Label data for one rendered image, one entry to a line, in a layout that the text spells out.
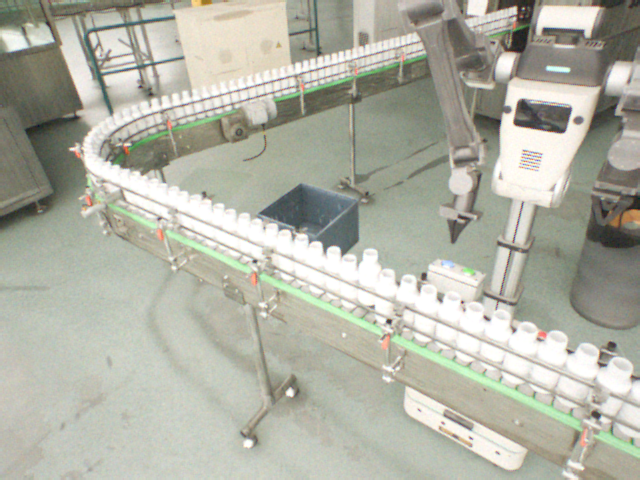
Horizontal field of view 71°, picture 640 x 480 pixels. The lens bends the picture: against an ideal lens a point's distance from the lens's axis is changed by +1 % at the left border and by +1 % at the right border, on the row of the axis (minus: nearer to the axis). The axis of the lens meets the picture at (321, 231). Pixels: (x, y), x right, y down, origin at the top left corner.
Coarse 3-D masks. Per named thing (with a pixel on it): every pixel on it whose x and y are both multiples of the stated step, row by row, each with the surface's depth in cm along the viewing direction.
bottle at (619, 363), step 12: (612, 360) 90; (624, 360) 90; (600, 372) 92; (612, 372) 89; (624, 372) 88; (600, 384) 92; (612, 384) 90; (624, 384) 89; (588, 396) 97; (612, 408) 93
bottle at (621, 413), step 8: (632, 392) 89; (624, 408) 92; (632, 408) 90; (616, 416) 95; (624, 416) 93; (632, 416) 91; (616, 424) 95; (632, 424) 91; (624, 432) 94; (632, 432) 92
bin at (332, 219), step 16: (288, 192) 196; (304, 192) 204; (320, 192) 198; (272, 208) 190; (288, 208) 199; (304, 208) 210; (320, 208) 203; (336, 208) 197; (352, 208) 185; (288, 224) 203; (304, 224) 212; (320, 224) 209; (336, 224) 177; (352, 224) 189; (320, 240) 171; (336, 240) 182; (352, 240) 194
